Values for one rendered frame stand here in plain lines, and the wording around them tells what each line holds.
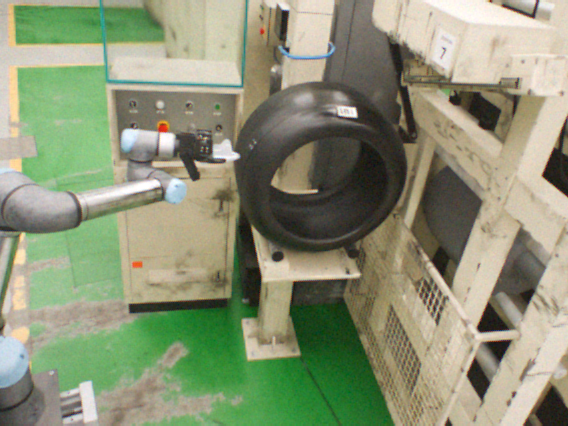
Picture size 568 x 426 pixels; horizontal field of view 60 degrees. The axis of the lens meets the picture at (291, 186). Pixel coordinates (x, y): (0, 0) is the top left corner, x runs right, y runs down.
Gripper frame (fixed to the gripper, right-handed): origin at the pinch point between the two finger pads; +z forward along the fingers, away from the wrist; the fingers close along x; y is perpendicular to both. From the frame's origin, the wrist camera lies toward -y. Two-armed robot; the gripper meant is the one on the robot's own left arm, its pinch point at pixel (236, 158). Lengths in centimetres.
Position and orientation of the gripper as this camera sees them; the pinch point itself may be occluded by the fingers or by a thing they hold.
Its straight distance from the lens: 159.8
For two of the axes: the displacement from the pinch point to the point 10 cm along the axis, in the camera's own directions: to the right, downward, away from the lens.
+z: 9.6, 0.8, 2.8
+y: 2.1, -8.4, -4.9
